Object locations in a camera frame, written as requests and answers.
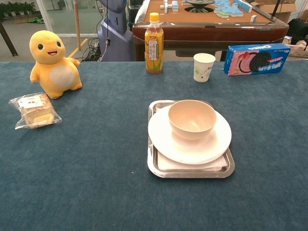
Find green potted plants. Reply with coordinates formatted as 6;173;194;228
0;1;37;17

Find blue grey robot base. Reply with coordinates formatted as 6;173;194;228
97;0;134;62

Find pile of blue mahjong tiles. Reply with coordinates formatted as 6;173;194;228
213;0;253;19

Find white round plate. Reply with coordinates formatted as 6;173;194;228
147;104;232;165

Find blue felt table cloth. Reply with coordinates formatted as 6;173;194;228
0;61;308;231

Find beige white bowl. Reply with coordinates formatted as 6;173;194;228
168;99;217;141

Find stacked mahjong tiles cluster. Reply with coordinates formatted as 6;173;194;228
163;0;180;13

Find silver metal tray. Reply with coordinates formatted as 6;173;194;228
147;100;235;179

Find cardboard box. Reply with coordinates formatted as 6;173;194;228
250;0;304;24

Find tangled floor cables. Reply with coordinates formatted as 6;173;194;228
81;38;102;62

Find yellow dinosaur plush toy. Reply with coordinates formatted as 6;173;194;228
29;30;83;100

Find blue Oreo cookie box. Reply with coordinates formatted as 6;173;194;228
223;43;291;77

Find white folded napkin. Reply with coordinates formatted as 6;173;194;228
156;148;229;172

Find brown mahjong table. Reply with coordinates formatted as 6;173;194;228
132;0;289;62

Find wooden pole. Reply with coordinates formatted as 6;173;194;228
73;0;82;51

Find yellow cap tea bottle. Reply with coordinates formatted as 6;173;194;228
144;12;165;75

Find bread in clear wrapper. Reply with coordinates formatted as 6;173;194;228
8;92;63;130

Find white plastic basket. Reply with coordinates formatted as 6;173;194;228
283;36;308;58

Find white paper cup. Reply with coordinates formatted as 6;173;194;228
193;52;216;83

